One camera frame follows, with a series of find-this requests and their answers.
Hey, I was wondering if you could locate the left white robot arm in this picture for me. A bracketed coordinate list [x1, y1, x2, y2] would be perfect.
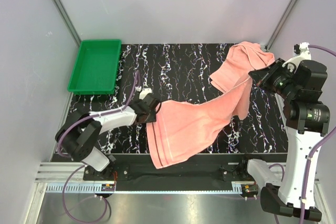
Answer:
[55, 93, 162, 180]

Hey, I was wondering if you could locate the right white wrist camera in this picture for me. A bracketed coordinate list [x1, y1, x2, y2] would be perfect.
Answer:
[282, 42, 311, 73]

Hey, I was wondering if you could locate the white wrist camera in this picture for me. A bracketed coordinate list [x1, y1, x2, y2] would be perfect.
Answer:
[282, 42, 311, 73]
[136, 87, 152, 100]

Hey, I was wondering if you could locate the pink striped towel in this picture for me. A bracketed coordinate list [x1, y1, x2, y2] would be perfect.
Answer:
[146, 78, 252, 169]

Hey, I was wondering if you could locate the white slotted cable duct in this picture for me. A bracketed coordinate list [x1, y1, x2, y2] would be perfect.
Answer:
[46, 183, 115, 194]

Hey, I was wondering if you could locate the aluminium frame rail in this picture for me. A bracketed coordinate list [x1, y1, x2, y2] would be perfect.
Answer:
[35, 162, 83, 183]

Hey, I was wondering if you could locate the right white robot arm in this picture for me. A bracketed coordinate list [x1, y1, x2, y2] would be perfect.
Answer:
[238, 56, 331, 223]

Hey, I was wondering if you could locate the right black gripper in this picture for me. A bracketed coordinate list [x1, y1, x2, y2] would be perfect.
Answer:
[249, 58, 299, 101]

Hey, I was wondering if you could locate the black marble pattern mat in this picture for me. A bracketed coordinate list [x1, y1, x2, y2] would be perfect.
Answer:
[65, 44, 288, 154]

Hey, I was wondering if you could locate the crumpled pink towel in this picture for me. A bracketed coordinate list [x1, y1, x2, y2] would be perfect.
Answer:
[210, 41, 275, 93]

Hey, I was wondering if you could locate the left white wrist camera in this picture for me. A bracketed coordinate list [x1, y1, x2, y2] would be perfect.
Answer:
[136, 87, 152, 100]

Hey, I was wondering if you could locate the green plastic tray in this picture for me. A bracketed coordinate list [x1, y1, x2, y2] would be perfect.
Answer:
[67, 39, 122, 95]

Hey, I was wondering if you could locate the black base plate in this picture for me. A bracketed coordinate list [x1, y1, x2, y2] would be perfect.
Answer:
[83, 154, 266, 194]

